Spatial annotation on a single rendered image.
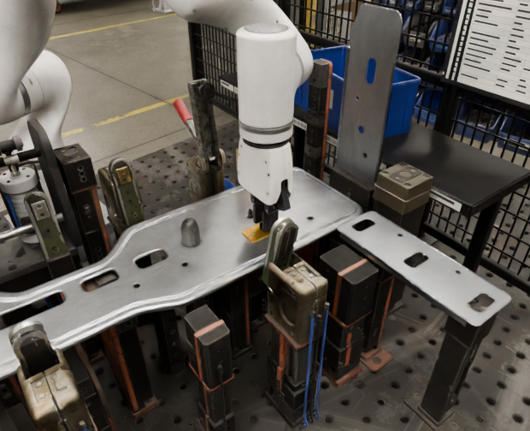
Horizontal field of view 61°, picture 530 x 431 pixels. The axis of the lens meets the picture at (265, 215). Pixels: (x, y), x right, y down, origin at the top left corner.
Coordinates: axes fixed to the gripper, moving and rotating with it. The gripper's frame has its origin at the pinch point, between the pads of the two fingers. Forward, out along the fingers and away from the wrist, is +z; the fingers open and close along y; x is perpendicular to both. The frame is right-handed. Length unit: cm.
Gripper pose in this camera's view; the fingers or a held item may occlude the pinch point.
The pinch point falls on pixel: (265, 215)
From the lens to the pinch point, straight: 80.3
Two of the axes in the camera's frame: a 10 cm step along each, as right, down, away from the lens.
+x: 8.1, -3.4, 4.8
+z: 0.0, 8.1, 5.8
